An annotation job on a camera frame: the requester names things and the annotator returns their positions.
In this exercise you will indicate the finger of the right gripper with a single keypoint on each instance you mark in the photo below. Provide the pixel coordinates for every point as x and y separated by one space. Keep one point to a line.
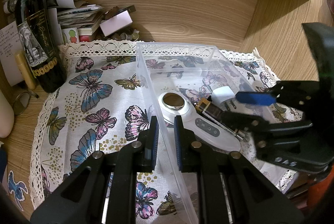
245 122
255 98

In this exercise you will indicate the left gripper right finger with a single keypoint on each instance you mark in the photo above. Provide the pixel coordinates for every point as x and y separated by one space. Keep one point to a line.
230 189

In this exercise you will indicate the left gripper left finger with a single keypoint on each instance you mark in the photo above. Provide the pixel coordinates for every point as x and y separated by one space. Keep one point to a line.
102 184

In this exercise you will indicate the black lighter with gold top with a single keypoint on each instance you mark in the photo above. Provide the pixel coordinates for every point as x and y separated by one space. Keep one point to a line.
213 113

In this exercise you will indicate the white charger plug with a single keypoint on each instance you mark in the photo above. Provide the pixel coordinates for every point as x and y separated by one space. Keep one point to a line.
222 97

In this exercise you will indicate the clear plastic storage bin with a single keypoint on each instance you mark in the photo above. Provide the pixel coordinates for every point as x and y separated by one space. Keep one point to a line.
194 71

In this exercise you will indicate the blue character sticker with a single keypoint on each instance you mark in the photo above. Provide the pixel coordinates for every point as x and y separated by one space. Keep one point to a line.
18 189

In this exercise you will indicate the butterfly print lace cloth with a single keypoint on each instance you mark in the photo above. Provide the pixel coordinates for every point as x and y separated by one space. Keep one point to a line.
101 105

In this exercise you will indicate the cream cylindrical candle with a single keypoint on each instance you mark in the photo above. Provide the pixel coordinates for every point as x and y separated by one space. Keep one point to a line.
6 117

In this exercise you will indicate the yellow lip balm tube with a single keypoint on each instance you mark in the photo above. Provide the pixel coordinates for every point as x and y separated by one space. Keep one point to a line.
25 70

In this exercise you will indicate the small pink box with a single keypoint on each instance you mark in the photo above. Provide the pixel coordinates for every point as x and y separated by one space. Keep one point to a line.
116 23

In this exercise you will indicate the handwritten white note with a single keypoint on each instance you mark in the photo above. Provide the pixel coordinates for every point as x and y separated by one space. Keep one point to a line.
10 44

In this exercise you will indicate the dark wine bottle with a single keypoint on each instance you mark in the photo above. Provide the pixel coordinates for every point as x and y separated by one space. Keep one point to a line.
32 22

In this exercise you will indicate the stack of books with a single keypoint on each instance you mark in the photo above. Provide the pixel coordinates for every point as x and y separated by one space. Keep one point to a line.
80 24

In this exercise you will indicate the round wire glasses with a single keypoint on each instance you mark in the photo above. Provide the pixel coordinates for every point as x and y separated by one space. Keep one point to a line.
22 101

